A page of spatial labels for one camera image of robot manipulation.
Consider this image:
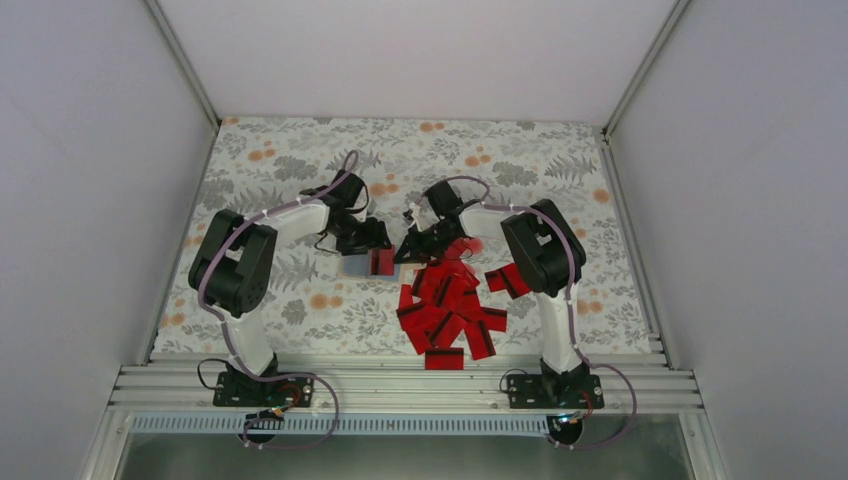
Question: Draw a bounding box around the red card right pile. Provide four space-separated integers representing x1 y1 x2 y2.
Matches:
485 263 532 299

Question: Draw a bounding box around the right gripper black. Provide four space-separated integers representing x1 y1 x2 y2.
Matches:
394 222 458 265

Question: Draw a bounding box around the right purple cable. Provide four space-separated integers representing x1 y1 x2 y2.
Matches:
417 174 639 453

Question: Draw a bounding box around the red card left pile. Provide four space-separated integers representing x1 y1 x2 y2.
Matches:
396 302 440 354

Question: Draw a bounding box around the red card on rail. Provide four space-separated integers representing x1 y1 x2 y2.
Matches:
424 348 465 371

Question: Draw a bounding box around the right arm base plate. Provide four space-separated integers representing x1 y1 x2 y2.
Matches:
503 373 606 410

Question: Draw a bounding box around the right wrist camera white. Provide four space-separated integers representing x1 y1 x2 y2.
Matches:
403 204 423 231

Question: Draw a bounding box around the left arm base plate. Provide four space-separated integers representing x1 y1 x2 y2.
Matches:
212 371 314 409

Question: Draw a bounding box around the aluminium rail frame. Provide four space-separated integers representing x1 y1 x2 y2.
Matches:
108 353 704 414

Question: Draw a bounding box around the red card centre pile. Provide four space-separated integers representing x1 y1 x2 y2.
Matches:
402 260 479 336

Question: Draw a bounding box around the clear card red dot right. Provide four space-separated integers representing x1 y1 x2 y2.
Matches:
462 237 484 258

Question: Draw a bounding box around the beige card holder wallet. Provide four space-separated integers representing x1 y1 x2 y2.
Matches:
339 247 402 283

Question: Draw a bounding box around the red card pile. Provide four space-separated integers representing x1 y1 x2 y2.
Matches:
402 260 479 336
485 263 532 299
396 302 440 354

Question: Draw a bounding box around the red card lower right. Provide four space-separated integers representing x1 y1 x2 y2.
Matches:
462 307 508 360

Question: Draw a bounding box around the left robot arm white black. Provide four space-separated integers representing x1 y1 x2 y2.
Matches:
188 170 391 405

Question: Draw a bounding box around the floral patterned table mat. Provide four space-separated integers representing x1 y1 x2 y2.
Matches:
153 117 654 356

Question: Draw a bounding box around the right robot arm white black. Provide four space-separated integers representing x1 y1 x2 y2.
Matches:
394 179 591 407

